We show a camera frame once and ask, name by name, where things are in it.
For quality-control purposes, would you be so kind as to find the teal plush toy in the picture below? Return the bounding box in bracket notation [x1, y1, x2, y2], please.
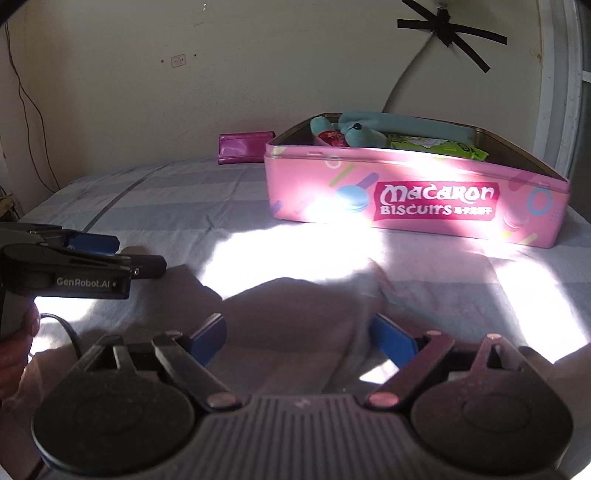
[310, 115, 389, 149]

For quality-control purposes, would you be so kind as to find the person's left hand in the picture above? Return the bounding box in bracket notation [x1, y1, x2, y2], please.
[0, 305, 42, 409]

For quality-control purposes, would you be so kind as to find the white door frame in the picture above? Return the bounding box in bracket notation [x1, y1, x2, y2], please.
[534, 0, 591, 182]

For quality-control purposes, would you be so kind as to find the green wet wipes pack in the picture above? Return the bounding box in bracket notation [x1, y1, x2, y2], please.
[385, 134, 489, 162]

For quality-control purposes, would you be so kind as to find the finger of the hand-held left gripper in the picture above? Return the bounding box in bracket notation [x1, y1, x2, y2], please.
[111, 253, 168, 280]
[62, 231, 121, 256]

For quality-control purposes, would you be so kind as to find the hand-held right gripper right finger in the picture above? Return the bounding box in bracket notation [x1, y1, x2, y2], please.
[365, 314, 523, 411]

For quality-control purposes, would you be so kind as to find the pink biscuit tin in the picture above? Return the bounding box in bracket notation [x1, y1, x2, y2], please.
[264, 112, 572, 250]

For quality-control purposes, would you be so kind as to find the black tape cross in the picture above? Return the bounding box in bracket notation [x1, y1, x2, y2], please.
[397, 0, 508, 74]

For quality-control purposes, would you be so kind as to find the striped blue bedsheet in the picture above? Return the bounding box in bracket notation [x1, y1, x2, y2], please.
[0, 154, 591, 480]

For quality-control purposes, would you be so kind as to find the light blue pencil case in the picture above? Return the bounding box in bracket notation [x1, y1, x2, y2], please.
[339, 111, 476, 147]

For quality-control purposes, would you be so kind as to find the grey wall cable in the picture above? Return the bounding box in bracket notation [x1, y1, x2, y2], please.
[382, 33, 438, 114]

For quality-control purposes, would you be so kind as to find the thin dark wall cable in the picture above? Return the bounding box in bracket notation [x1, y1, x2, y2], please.
[4, 23, 62, 193]

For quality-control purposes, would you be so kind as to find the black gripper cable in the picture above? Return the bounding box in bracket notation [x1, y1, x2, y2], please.
[28, 313, 85, 358]

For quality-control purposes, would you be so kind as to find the magenta wallet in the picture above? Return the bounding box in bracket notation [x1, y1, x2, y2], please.
[218, 131, 277, 166]

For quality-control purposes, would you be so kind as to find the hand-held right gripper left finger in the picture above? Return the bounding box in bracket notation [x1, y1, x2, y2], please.
[74, 313, 243, 412]

